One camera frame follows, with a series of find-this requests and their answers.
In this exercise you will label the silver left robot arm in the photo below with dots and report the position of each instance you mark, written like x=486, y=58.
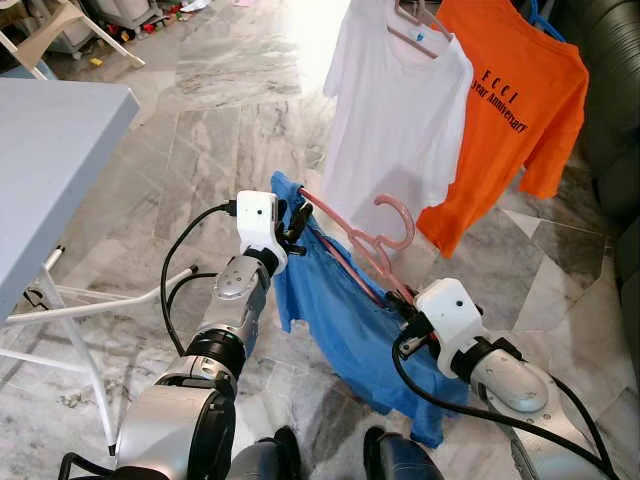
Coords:
x=225, y=320

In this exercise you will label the robot right leg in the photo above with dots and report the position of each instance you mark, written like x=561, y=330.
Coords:
x=400, y=460

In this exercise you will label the pink plastic hanger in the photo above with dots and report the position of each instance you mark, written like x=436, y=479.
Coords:
x=410, y=222
x=413, y=43

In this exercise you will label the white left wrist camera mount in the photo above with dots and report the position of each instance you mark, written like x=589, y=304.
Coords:
x=255, y=220

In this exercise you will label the beige plastic chair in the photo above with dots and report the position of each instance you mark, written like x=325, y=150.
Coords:
x=60, y=20

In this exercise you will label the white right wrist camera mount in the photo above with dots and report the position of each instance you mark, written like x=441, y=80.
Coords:
x=450, y=315

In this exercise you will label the orange printed T-shirt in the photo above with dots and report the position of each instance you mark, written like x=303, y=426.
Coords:
x=520, y=130

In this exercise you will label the white T-shirt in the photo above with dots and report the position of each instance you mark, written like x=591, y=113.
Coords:
x=395, y=130

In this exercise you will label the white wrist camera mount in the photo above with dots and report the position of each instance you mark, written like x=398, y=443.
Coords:
x=255, y=220
x=450, y=315

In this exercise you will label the robot leg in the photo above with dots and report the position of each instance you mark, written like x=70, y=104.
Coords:
x=400, y=460
x=262, y=460

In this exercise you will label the robot left leg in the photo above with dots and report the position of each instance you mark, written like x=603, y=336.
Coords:
x=262, y=460

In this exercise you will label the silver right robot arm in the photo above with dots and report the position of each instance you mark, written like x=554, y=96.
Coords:
x=515, y=385

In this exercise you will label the dark green sofa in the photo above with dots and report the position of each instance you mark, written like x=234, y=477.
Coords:
x=615, y=80

